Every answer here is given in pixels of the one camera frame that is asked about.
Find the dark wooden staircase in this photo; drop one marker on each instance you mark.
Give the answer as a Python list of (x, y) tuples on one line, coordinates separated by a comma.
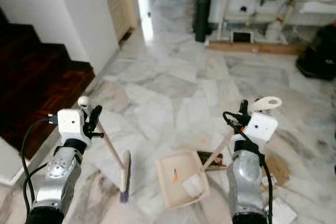
[(42, 87)]

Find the black rolled bag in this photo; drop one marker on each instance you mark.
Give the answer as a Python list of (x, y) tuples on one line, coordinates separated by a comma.
[(202, 11)]

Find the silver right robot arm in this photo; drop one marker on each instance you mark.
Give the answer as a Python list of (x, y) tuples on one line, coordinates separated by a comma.
[(247, 182)]

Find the brown cardboard piece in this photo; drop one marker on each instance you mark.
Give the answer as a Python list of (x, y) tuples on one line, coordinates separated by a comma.
[(277, 169)]

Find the dark brown wrapper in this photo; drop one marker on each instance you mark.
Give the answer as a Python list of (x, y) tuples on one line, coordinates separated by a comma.
[(212, 161)]

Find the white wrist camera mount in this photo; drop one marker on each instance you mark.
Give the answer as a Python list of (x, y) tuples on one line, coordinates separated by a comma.
[(69, 123), (261, 127)]

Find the black backpack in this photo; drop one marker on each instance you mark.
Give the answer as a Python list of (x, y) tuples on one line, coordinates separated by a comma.
[(317, 53)]

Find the clear plastic jug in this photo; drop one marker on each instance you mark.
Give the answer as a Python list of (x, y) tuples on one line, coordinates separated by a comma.
[(274, 29)]

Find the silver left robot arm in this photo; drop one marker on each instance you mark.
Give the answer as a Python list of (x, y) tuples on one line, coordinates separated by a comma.
[(58, 174)]

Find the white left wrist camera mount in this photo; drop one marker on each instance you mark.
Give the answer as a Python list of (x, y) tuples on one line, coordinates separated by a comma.
[(69, 123)]

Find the long wooden plank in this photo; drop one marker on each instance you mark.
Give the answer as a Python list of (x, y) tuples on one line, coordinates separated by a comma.
[(254, 48)]

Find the wooden louvre door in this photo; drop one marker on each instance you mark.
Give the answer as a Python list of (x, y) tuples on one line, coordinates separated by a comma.
[(119, 3)]

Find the beige broom with purple bristles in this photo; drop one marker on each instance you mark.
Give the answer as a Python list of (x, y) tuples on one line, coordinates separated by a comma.
[(126, 174)]

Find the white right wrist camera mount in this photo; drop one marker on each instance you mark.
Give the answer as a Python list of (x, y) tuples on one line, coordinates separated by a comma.
[(261, 127)]

